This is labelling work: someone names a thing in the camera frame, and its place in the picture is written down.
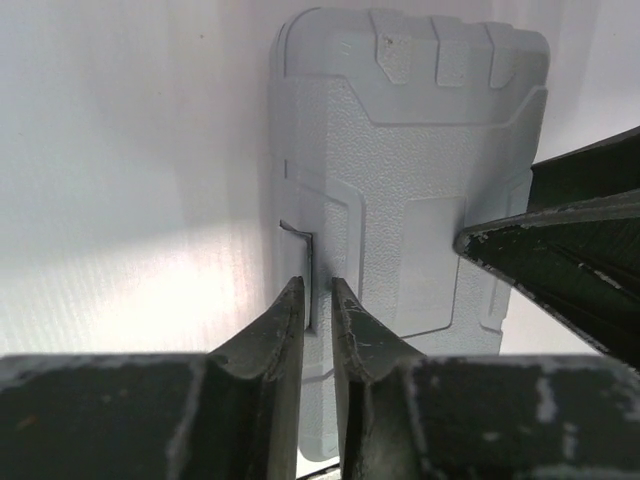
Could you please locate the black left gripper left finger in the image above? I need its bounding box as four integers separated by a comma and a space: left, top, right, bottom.
1, 277, 305, 479

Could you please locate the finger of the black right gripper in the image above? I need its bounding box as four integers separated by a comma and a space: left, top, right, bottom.
528, 127, 639, 210
454, 190, 639, 370

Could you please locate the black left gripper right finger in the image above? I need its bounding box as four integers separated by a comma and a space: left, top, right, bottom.
332, 278, 639, 479

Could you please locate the grey plastic tool case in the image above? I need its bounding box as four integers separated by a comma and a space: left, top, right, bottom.
269, 7, 550, 462

